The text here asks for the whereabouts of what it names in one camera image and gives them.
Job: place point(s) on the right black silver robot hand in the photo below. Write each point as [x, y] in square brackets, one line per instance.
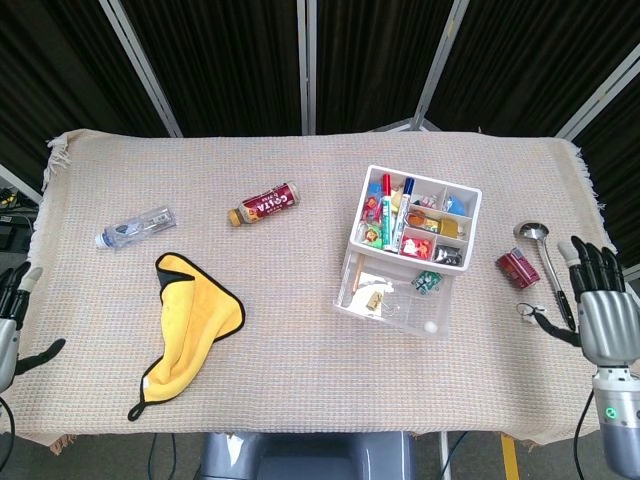
[610, 325]

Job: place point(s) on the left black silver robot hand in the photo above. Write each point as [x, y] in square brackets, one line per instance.
[9, 345]

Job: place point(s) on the clear plastic drawer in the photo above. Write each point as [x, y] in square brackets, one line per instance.
[420, 310]

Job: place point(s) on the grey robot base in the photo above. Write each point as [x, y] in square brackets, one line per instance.
[305, 455]

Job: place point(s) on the white drawer organizer box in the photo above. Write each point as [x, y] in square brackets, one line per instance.
[430, 177]

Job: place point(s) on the red soda can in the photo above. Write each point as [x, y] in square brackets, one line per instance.
[517, 268]

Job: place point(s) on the black equipment rack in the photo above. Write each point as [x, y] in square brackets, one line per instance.
[10, 220]

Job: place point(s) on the clear plastic water bottle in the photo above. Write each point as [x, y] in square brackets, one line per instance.
[135, 227]

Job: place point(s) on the black binder clip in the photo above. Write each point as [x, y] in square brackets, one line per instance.
[447, 254]

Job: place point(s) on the yellow microfiber cloth black trim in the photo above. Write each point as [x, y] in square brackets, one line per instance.
[190, 320]

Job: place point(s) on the brass padlock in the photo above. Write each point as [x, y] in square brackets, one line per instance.
[450, 226]

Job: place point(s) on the green circuit board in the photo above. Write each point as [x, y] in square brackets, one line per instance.
[426, 282]

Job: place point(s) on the blue plastic piece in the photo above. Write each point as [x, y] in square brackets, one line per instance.
[456, 204]

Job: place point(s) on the metal table leg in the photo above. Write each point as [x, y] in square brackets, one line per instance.
[445, 457]

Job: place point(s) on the small silver clips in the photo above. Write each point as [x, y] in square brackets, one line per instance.
[431, 202]

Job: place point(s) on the blue cap white marker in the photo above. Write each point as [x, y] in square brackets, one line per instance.
[402, 220]

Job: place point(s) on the gold binder clip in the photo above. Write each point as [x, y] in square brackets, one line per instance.
[374, 302]

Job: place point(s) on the red cap green marker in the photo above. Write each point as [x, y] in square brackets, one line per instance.
[388, 220]

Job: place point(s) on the lion print packet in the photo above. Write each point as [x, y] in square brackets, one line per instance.
[371, 233]

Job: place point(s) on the wooden pencil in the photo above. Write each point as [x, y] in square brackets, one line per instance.
[357, 275]

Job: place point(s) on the red yellow cartoon packet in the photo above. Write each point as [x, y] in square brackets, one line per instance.
[371, 204]

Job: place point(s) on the small blue clip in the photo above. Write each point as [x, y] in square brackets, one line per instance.
[375, 187]

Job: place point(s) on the beige woven tablecloth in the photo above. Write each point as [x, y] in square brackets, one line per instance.
[290, 340]

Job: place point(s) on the red Costa coffee bottle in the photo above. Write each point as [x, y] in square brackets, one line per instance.
[267, 202]

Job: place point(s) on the black folding screen metal frame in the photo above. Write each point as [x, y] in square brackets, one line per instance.
[225, 60]

